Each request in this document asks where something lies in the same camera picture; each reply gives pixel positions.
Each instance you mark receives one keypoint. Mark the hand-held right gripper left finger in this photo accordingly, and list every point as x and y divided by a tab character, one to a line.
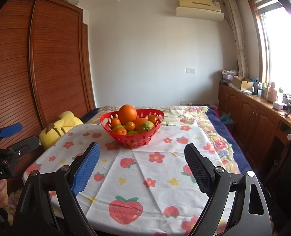
86	169

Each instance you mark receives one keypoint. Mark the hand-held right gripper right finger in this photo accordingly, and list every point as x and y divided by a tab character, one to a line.
197	167

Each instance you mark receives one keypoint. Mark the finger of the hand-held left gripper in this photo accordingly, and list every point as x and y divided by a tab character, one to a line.
26	144
11	129

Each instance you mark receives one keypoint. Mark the green apple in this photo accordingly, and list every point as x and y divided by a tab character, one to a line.
116	128
133	133

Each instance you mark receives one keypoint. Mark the red perforated plastic basket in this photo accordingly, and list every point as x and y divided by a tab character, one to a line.
135	141

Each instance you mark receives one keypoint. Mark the yellow-green pear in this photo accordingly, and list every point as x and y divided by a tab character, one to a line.
146	126

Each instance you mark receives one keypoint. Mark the small mandarin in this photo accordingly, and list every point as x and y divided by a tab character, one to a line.
152	119

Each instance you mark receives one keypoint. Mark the large orange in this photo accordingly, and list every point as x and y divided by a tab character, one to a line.
140	123
127	113

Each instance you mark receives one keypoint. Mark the yellow plush toy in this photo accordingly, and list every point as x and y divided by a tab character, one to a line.
59	127

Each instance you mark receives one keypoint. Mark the floral blanket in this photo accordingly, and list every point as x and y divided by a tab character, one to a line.
197	118

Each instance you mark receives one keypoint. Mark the strawberry print white tablecloth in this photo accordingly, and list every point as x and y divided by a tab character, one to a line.
135	182

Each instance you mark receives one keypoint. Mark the teal bag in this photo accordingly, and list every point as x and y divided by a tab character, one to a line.
227	120

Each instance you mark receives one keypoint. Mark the wooden slatted wardrobe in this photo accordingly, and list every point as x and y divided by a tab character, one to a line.
37	66

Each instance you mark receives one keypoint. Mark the wooden side cabinet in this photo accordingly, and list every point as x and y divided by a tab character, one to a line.
248	118

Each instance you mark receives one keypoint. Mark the black chair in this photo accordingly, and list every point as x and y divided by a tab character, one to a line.
290	162

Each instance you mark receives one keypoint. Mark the open cardboard box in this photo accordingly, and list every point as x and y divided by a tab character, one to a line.
242	83

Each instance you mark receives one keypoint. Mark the small white box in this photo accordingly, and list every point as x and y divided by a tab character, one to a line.
278	105

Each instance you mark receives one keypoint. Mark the pink kettle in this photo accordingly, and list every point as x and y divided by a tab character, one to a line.
272	92

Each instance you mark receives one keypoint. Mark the patterned curtain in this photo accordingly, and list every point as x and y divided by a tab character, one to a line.
237	34

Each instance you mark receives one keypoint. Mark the white object atop wardrobe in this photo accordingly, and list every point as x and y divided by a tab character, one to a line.
70	0

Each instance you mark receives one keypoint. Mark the wooden framed window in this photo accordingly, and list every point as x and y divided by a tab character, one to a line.
280	49

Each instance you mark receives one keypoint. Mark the white air deflector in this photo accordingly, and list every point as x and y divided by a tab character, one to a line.
199	14

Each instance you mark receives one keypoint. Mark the white wall socket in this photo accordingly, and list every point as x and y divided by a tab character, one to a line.
186	102

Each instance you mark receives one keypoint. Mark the white wall switch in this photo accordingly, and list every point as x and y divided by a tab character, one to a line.
190	70

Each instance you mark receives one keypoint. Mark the wall air conditioner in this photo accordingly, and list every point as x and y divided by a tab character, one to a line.
199	3

